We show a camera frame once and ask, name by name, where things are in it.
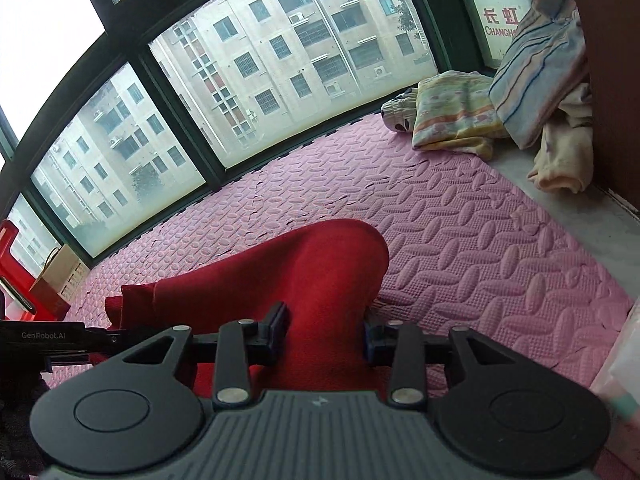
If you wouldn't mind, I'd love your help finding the red embroidered garment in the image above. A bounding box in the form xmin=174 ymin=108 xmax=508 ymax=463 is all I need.
xmin=105 ymin=220 xmax=390 ymax=392

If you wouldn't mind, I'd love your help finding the brown cardboard box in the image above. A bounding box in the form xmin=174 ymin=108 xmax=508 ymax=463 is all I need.
xmin=29 ymin=245 xmax=90 ymax=321

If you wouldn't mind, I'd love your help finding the red plastic stool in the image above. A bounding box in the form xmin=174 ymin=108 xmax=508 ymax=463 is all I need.
xmin=1 ymin=219 xmax=36 ymax=321

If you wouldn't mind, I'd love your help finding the pink foam floor mat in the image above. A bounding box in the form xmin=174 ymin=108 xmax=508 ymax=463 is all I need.
xmin=67 ymin=115 xmax=632 ymax=386

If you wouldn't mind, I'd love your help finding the white patterned small cloth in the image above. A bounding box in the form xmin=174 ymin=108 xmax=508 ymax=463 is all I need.
xmin=381 ymin=87 xmax=418 ymax=133

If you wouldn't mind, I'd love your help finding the yellow floral folded cloth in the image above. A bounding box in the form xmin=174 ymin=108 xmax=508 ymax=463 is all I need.
xmin=412 ymin=70 xmax=509 ymax=160

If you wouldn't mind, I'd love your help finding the cream folded cloth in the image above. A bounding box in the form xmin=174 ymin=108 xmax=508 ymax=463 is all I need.
xmin=527 ymin=81 xmax=593 ymax=194

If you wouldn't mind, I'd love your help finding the blue striped folded cloth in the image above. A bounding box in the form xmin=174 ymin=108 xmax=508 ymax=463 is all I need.
xmin=488 ymin=0 xmax=587 ymax=150

